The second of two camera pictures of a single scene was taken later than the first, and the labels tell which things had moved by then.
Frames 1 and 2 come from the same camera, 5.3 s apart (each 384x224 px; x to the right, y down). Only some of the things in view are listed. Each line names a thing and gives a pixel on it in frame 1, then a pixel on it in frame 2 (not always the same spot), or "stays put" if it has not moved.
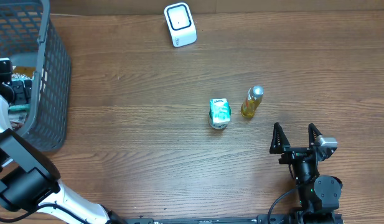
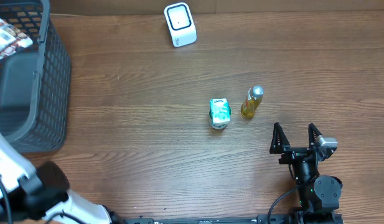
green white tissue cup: [220, 113] stays put
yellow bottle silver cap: [249, 105] stays put
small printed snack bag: [17, 118] -> [7, 39]
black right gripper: [298, 150] stays put
